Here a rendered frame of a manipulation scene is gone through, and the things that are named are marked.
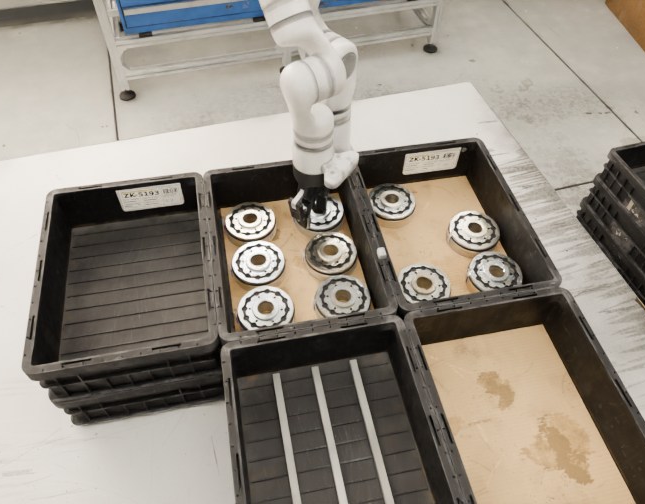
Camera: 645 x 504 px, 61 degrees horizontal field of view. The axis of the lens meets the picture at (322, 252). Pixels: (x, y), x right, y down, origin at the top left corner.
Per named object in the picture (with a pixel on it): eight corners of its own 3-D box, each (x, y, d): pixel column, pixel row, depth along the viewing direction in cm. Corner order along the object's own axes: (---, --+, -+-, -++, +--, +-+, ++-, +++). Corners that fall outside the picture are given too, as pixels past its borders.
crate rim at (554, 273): (345, 161, 116) (346, 152, 114) (477, 144, 121) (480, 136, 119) (399, 320, 92) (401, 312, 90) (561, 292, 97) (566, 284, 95)
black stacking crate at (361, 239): (211, 210, 120) (203, 173, 111) (342, 193, 124) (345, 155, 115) (228, 375, 96) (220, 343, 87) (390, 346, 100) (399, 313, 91)
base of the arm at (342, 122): (310, 148, 139) (308, 92, 126) (346, 144, 140) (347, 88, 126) (315, 173, 134) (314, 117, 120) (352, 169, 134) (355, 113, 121)
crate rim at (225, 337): (203, 178, 112) (202, 170, 110) (345, 161, 116) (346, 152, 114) (221, 350, 88) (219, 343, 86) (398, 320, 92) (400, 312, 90)
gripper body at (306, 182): (309, 137, 102) (309, 173, 109) (282, 163, 98) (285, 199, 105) (343, 152, 100) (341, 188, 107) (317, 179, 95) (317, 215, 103)
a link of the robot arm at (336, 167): (334, 192, 94) (335, 165, 90) (282, 167, 98) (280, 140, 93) (361, 161, 99) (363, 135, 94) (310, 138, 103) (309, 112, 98)
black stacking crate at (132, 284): (68, 230, 116) (48, 192, 107) (209, 211, 120) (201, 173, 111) (50, 406, 92) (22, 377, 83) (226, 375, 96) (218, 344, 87)
